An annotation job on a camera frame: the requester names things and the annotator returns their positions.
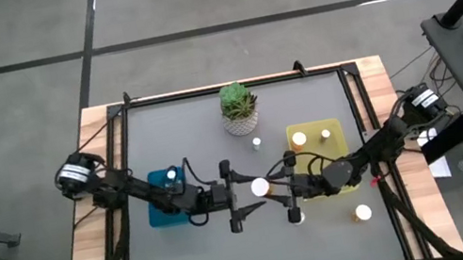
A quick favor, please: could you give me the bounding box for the grey table mat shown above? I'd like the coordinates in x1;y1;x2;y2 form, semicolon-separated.
95;64;407;260

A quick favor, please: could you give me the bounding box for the black aluminium table frame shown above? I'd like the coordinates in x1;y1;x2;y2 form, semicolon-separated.
29;36;463;260

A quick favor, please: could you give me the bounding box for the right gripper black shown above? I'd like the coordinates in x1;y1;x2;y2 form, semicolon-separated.
259;145;333;229

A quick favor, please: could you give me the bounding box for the thin black base cable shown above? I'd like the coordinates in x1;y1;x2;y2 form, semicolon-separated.
68;120;116;154

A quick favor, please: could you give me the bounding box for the white triangle-patterned plant pot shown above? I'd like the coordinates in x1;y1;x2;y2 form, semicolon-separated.
220;108;263;140

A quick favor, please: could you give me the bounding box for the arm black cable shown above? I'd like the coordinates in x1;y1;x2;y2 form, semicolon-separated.
263;145;335;191
178;151;223;192

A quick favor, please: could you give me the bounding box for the green succulent plant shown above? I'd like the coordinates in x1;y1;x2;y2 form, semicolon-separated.
216;78;263;122

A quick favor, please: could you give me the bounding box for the blue plastic bin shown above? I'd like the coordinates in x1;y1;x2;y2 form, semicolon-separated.
140;164;196;231

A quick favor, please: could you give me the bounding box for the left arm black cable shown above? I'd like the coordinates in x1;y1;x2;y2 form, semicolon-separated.
178;151;223;192

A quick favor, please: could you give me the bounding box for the yellow plastic bin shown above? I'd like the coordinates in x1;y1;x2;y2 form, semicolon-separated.
283;115;358;202

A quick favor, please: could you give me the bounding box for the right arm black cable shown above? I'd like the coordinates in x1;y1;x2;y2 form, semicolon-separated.
263;145;335;191

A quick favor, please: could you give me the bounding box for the small teal pill vial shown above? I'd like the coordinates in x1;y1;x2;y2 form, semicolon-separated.
164;168;182;193

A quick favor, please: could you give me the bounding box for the black floor cable bundle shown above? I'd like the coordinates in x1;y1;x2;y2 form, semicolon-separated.
384;41;463;121

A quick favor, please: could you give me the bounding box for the white paper sheet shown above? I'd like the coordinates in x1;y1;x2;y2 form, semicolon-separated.
415;125;454;183

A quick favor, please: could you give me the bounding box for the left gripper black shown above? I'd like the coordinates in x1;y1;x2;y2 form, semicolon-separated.
192;154;272;240

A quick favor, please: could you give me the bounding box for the black cart base bar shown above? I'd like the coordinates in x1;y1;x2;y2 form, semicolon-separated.
414;107;463;167

